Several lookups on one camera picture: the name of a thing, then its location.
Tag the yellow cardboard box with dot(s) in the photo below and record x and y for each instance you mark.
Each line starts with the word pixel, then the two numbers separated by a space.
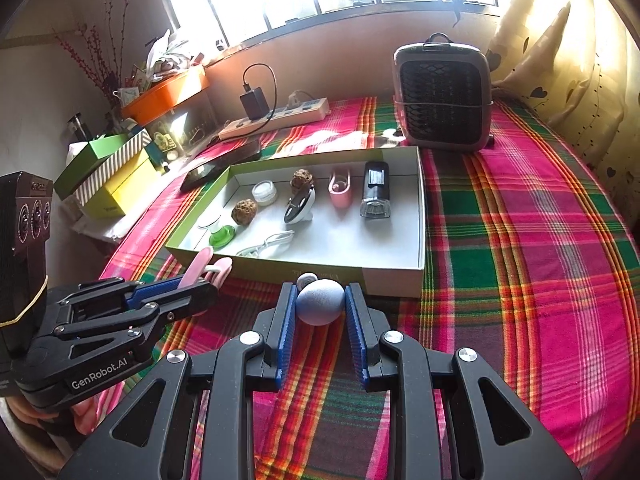
pixel 117 196

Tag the black charger with cable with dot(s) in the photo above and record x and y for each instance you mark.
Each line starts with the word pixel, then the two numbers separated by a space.
pixel 254 101

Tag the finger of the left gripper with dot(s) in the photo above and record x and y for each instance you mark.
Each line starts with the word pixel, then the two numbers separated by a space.
pixel 104 318
pixel 130 294

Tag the white egg-shaped gadget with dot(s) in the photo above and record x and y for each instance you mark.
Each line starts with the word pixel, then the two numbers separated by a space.
pixel 299 207

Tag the black bike light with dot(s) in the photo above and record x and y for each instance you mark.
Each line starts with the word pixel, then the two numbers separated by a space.
pixel 375 200

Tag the white power strip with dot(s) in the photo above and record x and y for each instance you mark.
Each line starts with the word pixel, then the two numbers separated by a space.
pixel 283 117

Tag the small pink desk heater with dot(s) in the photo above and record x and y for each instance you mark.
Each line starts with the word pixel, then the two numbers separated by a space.
pixel 442 94

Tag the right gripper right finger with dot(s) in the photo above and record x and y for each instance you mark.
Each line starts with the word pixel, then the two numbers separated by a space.
pixel 365 327

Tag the pink earhook headphone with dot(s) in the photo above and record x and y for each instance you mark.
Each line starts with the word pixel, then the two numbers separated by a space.
pixel 340 188

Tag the brown walnut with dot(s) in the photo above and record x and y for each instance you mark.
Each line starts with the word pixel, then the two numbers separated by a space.
pixel 301 178
pixel 244 212

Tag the plaid tablecloth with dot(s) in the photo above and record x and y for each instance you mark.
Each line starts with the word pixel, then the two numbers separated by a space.
pixel 528 263

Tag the small green carton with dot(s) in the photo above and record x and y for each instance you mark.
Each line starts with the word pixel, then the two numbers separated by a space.
pixel 167 145

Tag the small clear cream jar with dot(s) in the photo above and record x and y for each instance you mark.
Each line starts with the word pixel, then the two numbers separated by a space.
pixel 264 193

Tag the black camera unit left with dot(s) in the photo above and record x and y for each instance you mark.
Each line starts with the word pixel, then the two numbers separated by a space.
pixel 26 203

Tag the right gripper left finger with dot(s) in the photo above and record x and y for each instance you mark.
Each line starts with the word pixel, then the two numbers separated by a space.
pixel 277 325

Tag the striped cardboard box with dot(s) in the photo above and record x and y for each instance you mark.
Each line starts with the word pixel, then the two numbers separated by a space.
pixel 107 169

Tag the green thread spool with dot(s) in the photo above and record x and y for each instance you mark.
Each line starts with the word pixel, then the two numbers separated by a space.
pixel 221 237

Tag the green tissue box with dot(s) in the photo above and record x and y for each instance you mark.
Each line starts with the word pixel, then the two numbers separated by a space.
pixel 89 157

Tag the black smartphone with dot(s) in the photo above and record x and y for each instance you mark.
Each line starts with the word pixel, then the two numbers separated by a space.
pixel 212 170

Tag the cream heart-pattern curtain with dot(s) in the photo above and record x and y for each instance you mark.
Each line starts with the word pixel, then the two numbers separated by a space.
pixel 574 63

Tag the shallow green cardboard box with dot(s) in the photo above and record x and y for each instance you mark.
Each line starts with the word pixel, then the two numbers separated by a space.
pixel 385 256

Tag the grey round ball gadget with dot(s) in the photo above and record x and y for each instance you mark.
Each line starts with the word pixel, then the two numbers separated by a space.
pixel 319 301

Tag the orange plastic tray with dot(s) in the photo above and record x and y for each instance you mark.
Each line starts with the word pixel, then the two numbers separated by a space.
pixel 166 95

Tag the pink clip case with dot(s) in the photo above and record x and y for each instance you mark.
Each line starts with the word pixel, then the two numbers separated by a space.
pixel 205 267

